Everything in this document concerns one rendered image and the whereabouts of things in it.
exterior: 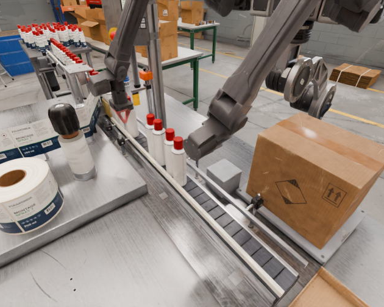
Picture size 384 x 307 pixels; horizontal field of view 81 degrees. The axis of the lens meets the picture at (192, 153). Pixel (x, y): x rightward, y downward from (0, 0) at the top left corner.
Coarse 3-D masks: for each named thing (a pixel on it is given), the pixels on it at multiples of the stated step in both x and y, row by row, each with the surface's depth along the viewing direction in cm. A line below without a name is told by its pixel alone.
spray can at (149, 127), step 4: (148, 116) 86; (152, 116) 87; (148, 120) 87; (152, 120) 87; (148, 124) 88; (152, 124) 88; (148, 128) 88; (152, 128) 88; (148, 132) 89; (148, 136) 91; (152, 136) 90; (148, 140) 92; (152, 140) 91; (148, 144) 94; (152, 144) 93; (148, 148) 96; (152, 148) 94; (152, 152) 95; (152, 156) 97
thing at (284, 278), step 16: (144, 144) 107; (192, 192) 83; (192, 208) 78; (208, 208) 77; (208, 224) 73; (224, 224) 72; (224, 240) 68; (240, 240) 68; (256, 240) 68; (240, 256) 64; (256, 256) 64; (272, 256) 64; (272, 272) 61; (288, 272) 61; (288, 288) 57
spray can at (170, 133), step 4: (168, 128) 80; (168, 132) 78; (172, 132) 78; (168, 136) 79; (172, 136) 79; (164, 140) 81; (168, 140) 79; (172, 140) 80; (164, 144) 81; (168, 144) 80; (172, 144) 80; (164, 148) 83; (168, 148) 81; (168, 152) 82; (168, 156) 83; (168, 160) 84; (168, 164) 86; (168, 168) 87; (168, 172) 88; (172, 176) 89
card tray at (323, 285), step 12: (324, 276) 63; (312, 288) 62; (324, 288) 62; (336, 288) 61; (348, 288) 58; (300, 300) 59; (312, 300) 59; (324, 300) 59; (336, 300) 59; (348, 300) 59; (360, 300) 56
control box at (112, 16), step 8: (104, 0) 82; (112, 0) 82; (104, 8) 83; (112, 8) 83; (120, 8) 83; (104, 16) 86; (112, 16) 85; (120, 16) 85; (144, 16) 85; (112, 24) 87; (144, 32) 89; (136, 40) 90; (144, 40) 90
